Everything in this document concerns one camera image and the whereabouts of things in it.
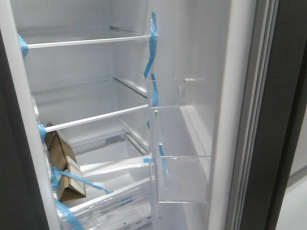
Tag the dark grey fridge door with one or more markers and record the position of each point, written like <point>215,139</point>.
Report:
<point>21,205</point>
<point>245,67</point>

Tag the blue tape on door bin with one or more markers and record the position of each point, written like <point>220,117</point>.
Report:
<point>154,103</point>

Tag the upper clear door bin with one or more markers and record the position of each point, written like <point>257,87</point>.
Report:
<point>171,92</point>

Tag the clear door bin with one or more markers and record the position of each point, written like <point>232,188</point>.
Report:
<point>181,164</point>
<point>171,92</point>

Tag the lower clear door bin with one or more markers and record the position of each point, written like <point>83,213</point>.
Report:
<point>181,164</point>

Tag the middle glass fridge shelf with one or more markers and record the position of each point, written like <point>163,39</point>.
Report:
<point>75,105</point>

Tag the glass fridge shelf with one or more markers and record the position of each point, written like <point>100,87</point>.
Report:
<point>80,37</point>
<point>75,105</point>

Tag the upper glass fridge shelf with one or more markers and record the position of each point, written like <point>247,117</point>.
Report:
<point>80,37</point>

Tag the clear crisper drawer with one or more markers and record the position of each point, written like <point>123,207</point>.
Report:
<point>117,164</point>

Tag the blue tape on upper shelf right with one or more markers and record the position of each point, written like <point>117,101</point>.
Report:
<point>152,45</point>

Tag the blue tape on shelf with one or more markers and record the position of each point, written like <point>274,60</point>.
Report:
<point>42,132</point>
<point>152,45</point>
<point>23,46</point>

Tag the brown cardboard box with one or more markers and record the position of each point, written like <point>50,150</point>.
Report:
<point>62,157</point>

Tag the blue tape on middle shelf left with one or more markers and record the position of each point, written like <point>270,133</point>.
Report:
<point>42,132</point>

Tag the blue tape across cardboard box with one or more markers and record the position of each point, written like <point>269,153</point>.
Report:
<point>55,181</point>

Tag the blue tape on drawer bottom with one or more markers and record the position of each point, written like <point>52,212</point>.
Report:
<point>68,215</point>

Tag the blue tape on upper shelf left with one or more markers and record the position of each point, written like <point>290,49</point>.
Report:
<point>23,46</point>

